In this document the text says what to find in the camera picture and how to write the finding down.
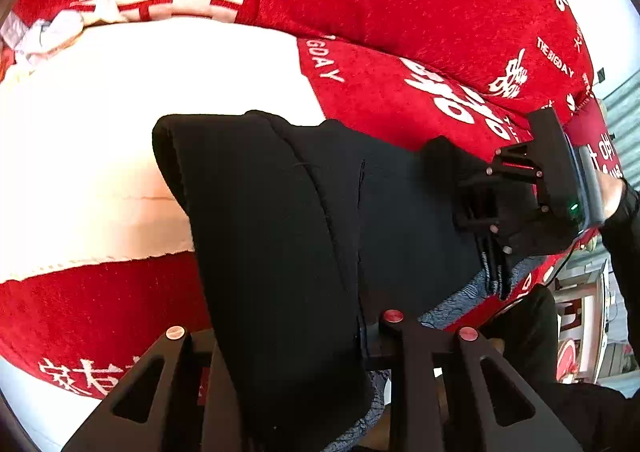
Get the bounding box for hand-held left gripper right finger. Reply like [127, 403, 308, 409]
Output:
[362, 308, 583, 452]

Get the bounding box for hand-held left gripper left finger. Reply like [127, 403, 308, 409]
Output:
[61, 324, 251, 452]

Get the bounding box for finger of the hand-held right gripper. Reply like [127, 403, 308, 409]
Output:
[475, 202, 551, 302]
[456, 141, 543, 229]

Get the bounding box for black pants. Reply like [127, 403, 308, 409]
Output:
[151, 109, 576, 452]

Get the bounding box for person's right hand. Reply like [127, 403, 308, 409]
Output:
[599, 177, 629, 223]

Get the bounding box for blue-grey patterned cloth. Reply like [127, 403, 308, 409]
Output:
[324, 259, 537, 452]

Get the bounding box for person's leg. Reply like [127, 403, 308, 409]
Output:
[479, 284, 640, 452]

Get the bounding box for white cabinet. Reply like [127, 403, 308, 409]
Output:
[554, 259, 640, 385]

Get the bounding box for red white printed bedsheet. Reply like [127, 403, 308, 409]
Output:
[0, 24, 626, 435]

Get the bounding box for white crumpled cloth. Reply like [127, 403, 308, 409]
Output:
[0, 11, 87, 69]

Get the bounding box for thin black cable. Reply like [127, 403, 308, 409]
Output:
[547, 231, 587, 291]

